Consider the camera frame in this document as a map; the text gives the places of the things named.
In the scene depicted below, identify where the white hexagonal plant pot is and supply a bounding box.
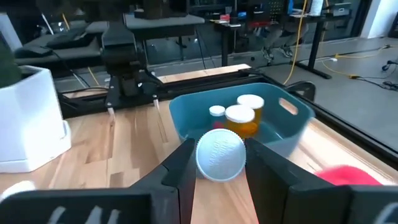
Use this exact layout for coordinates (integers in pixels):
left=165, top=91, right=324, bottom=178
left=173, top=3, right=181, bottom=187
left=0, top=65, right=72, bottom=174

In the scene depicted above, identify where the black standing desk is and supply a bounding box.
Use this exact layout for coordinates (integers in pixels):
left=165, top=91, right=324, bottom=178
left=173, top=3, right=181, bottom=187
left=214, top=12, right=371, bottom=80

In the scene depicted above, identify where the black pegboard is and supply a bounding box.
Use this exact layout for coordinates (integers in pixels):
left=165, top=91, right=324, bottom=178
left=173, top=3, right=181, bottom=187
left=248, top=0, right=290, bottom=29

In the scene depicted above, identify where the black aluminium frame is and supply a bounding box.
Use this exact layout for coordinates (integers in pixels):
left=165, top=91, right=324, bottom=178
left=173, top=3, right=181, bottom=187
left=57, top=67, right=398, bottom=170

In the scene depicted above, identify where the blue plastic bin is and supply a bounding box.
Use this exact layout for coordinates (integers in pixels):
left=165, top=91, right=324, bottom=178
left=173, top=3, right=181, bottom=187
left=169, top=82, right=316, bottom=158

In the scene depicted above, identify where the grey side table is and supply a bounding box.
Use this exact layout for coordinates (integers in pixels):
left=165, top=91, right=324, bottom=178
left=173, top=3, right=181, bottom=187
left=124, top=12, right=206, bottom=43

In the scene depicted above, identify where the green cactus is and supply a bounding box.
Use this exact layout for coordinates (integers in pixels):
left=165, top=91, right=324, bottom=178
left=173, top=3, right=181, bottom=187
left=0, top=40, right=22, bottom=90

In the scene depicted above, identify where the person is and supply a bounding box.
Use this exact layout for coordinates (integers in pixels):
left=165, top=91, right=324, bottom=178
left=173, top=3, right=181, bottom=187
left=259, top=21, right=310, bottom=62

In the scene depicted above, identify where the small clear pill bottle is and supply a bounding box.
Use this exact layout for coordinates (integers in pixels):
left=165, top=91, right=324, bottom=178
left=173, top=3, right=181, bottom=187
left=208, top=105, right=226, bottom=130
left=195, top=128, right=247, bottom=183

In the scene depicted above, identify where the grey desk device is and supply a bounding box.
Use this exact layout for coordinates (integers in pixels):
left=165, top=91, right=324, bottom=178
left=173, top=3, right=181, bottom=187
left=331, top=2, right=353, bottom=17

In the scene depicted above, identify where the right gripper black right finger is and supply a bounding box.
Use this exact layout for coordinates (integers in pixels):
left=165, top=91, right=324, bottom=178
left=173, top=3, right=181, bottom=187
left=244, top=138, right=398, bottom=224

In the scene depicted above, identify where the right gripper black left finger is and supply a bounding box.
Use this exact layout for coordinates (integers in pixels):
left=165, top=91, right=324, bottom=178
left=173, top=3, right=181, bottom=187
left=0, top=138, right=197, bottom=224

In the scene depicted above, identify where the yellow extension cable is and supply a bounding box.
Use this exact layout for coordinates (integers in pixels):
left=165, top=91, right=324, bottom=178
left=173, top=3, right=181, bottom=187
left=321, top=44, right=393, bottom=79

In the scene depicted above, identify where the dark desk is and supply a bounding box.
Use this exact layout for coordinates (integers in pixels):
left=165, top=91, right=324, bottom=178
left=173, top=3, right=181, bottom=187
left=14, top=21, right=108, bottom=77

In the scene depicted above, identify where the red plastic bin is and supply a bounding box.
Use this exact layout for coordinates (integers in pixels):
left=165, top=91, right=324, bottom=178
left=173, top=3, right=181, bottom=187
left=313, top=165, right=383, bottom=187

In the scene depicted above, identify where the black table clamp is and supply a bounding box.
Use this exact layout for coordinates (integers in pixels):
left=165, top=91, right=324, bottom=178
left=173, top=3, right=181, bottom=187
left=284, top=80, right=317, bottom=102

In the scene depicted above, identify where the white paper roll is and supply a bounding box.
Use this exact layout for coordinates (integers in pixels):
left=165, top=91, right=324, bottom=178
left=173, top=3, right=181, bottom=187
left=309, top=0, right=325, bottom=16

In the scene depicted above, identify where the black keyboard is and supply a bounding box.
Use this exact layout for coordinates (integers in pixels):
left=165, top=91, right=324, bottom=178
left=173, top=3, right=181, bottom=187
left=45, top=27, right=90, bottom=50

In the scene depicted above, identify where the yellow hanging cable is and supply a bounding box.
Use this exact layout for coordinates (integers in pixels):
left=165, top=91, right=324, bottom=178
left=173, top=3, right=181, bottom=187
left=282, top=0, right=308, bottom=85

